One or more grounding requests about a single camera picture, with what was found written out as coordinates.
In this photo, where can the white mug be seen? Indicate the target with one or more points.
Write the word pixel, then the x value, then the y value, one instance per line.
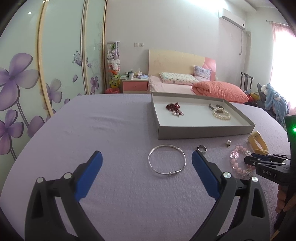
pixel 130 75

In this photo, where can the lilac table cloth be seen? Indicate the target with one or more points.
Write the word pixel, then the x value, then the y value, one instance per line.
pixel 127 201

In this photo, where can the floral white pillow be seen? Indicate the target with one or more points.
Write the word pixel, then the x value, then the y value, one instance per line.
pixel 176 78

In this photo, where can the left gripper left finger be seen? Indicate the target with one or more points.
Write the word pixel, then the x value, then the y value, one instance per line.
pixel 43 219

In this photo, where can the bed with beige headboard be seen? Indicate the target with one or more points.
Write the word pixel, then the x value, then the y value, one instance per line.
pixel 169 70

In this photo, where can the pink bedside table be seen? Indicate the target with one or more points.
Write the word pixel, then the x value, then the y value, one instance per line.
pixel 135 85

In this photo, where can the right hand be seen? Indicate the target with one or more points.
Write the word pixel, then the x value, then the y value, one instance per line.
pixel 281 198

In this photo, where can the folded coral duvet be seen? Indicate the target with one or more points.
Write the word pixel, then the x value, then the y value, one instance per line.
pixel 219 89

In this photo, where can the dark wooden chair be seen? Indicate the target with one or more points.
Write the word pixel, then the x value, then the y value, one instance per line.
pixel 246 82

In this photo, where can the grey cardboard tray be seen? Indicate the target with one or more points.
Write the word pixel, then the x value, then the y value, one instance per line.
pixel 198 120

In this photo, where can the red bead jewelry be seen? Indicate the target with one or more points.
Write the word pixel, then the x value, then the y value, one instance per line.
pixel 173 106

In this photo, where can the floral sliding wardrobe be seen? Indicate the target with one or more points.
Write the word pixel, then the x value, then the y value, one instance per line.
pixel 51 52

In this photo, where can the red waste bin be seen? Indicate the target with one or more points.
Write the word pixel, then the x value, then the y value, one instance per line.
pixel 112 91

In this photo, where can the lilac patterned cushion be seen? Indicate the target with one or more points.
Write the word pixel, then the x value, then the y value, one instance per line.
pixel 202 73

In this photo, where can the silver bangle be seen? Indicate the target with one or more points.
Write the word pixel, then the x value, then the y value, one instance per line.
pixel 167 160

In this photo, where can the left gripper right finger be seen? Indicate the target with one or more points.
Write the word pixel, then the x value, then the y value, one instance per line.
pixel 251 218

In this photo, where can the blue plush garment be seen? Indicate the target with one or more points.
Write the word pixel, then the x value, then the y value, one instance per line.
pixel 276 103

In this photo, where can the yellow wrist watch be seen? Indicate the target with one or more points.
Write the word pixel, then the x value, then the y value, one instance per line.
pixel 257 143

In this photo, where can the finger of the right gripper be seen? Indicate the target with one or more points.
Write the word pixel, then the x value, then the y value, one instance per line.
pixel 271 158
pixel 277 172

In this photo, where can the small pearl earring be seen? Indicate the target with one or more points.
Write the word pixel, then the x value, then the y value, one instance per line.
pixel 228 143

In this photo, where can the pink curtain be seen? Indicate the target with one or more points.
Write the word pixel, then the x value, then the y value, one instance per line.
pixel 283 63

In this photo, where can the pearl cluster brooch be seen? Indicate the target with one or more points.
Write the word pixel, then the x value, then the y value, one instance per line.
pixel 177 113

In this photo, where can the tube of plush toys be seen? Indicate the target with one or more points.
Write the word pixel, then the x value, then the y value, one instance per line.
pixel 113 64

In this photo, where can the white air conditioner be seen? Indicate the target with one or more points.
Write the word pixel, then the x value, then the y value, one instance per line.
pixel 232 18

